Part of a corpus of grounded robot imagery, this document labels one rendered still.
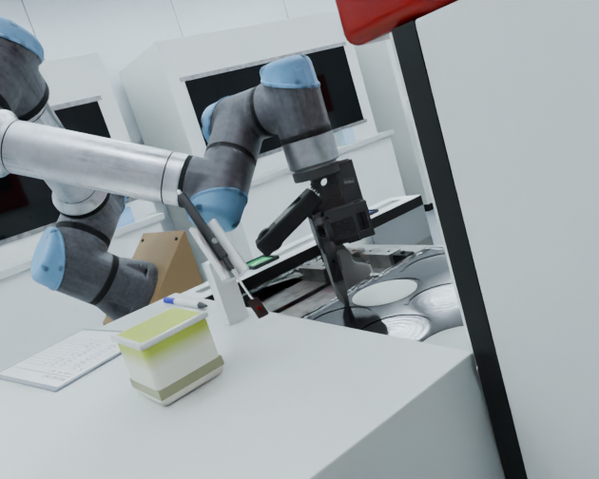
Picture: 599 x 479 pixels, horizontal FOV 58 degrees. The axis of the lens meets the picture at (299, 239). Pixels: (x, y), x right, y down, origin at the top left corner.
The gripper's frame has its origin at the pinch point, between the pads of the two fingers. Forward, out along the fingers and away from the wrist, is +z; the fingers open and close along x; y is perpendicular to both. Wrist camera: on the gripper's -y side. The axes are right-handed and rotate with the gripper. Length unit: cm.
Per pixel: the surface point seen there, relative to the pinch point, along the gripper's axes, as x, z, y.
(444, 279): -2.9, 1.3, 15.3
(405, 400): -42.2, -5.2, -1.0
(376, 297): -1.3, 1.2, 5.0
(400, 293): -2.5, 1.2, 8.6
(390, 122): 453, -3, 133
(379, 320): -9.8, 1.4, 3.4
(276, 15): 490, -134, 60
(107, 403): -24.4, -5.2, -28.1
